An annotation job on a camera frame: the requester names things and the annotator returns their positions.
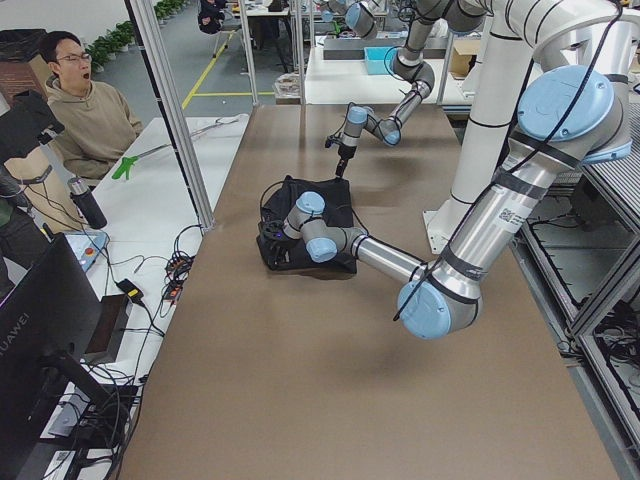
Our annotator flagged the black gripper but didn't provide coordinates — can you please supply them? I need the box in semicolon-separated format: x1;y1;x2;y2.
335;145;356;178
265;238;293;268

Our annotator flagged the black printed t-shirt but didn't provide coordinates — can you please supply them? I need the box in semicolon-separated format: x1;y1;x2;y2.
256;176;359;274

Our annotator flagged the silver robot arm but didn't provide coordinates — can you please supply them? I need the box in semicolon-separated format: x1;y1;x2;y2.
257;1;639;339
325;1;486;178

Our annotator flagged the red black power strip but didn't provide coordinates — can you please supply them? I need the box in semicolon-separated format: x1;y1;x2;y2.
162;251;195;303

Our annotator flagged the blue plastic bin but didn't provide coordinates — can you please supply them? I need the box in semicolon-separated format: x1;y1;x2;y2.
364;46;397;76

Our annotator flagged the black power adapter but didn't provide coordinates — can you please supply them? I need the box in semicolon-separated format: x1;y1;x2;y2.
116;279;144;304

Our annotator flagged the cardboard box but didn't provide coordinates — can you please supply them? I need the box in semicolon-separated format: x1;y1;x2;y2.
449;39;481;78

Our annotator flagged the green grabber tool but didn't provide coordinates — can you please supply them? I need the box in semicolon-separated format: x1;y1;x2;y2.
111;143;171;180

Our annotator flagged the blue white teach pendant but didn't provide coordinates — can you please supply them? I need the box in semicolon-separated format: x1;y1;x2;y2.
64;230;107;272

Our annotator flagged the black water bottle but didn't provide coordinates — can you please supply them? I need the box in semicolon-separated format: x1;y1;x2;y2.
67;177;107;229

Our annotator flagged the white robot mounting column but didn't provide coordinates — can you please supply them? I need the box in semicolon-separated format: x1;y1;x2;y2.
425;1;533;254

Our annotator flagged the man in beige hoodie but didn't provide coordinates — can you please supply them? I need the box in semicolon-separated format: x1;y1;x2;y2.
39;31;144;181

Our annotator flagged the black computer monitor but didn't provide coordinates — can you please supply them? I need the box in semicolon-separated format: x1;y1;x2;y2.
1;234;114;479

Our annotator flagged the aluminium cage frame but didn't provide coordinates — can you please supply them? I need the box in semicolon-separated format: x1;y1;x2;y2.
124;1;306;235

